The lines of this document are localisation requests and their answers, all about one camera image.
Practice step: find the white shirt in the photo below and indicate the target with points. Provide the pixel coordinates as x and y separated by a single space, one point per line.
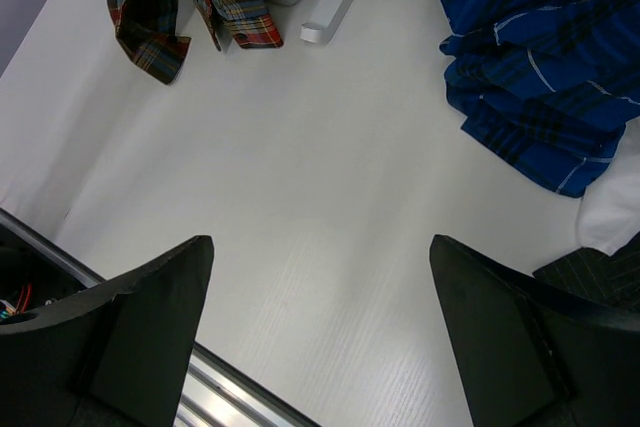
608 216

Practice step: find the red plaid shirt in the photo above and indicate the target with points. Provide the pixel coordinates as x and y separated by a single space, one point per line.
146 30

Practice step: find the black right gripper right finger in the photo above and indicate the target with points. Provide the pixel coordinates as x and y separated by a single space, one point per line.
530 354

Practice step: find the blue plaid shirt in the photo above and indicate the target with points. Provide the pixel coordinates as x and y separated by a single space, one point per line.
548 86

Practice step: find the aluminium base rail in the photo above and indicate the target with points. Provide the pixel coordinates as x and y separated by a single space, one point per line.
35 272

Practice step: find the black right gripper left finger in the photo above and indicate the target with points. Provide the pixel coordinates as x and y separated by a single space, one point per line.
115 354

